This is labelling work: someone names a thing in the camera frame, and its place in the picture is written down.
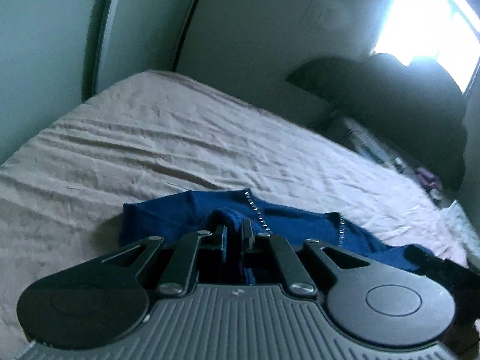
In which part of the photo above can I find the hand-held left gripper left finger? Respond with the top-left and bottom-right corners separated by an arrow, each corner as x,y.
101,224 -> 229,296

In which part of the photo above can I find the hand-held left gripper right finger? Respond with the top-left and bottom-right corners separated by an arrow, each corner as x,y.
242,220 -> 361,298

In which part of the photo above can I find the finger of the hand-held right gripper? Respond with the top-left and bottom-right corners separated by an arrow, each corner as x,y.
406,245 -> 471,291

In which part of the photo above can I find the blue beaded v-neck sweater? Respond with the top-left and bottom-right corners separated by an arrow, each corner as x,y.
119,189 -> 424,286

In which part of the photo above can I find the white patterned cloth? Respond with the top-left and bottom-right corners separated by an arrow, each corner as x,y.
440,199 -> 475,265

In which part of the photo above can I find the purple cloth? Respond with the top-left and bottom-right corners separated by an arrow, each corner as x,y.
415,168 -> 444,193

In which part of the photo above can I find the bed with pink sheet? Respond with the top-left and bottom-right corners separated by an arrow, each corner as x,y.
0,69 -> 480,353

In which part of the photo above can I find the dark patterned blanket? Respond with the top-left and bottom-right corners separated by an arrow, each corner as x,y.
330,118 -> 417,175

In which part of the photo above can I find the large dark cushion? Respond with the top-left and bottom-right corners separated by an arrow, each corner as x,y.
287,53 -> 469,192

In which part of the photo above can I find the bright window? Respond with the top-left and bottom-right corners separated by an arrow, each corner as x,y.
373,0 -> 480,96

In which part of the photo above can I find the glossy wardrobe door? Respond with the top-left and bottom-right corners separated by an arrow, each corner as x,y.
0,0 -> 126,166

